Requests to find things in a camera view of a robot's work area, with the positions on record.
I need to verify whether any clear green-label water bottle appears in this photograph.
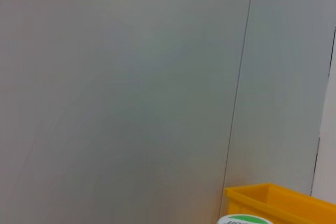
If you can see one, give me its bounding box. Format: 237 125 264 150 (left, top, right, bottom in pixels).
216 214 274 224

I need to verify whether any yellow plastic bin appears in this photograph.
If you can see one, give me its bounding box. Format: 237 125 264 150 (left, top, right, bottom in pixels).
224 183 336 224

